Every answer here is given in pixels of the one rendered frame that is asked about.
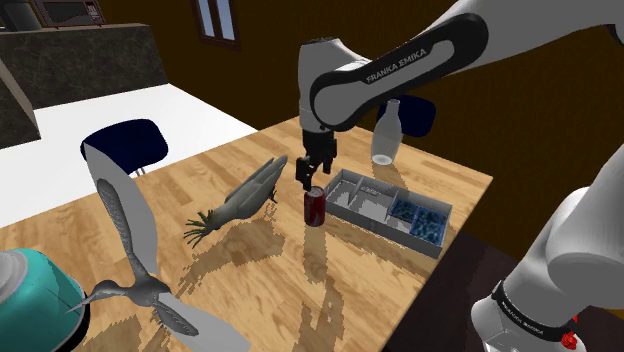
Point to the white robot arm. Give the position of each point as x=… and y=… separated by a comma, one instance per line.
x=400, y=68

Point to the dark stone kitchen counter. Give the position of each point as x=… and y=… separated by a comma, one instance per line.
x=83, y=63

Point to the dark blue chair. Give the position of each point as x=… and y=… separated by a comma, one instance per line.
x=417, y=117
x=126, y=144

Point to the grey cockatoo figure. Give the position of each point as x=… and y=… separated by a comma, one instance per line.
x=244, y=197

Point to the brown framed window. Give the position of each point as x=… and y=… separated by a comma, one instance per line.
x=217, y=22

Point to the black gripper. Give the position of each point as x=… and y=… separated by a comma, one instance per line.
x=319, y=142

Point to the wooden table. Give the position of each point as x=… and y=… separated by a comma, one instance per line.
x=253, y=304

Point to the microwave oven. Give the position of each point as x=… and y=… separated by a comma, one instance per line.
x=68, y=12

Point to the red soda can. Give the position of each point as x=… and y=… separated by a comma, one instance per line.
x=314, y=207

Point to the teal round pot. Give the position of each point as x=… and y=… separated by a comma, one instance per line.
x=34, y=302

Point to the clear glass bottle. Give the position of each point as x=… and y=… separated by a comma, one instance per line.
x=387, y=136

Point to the grey divided organizer tray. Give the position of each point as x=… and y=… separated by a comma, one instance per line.
x=370, y=204

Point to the grey hummingbird figure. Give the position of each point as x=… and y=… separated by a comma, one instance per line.
x=141, y=285

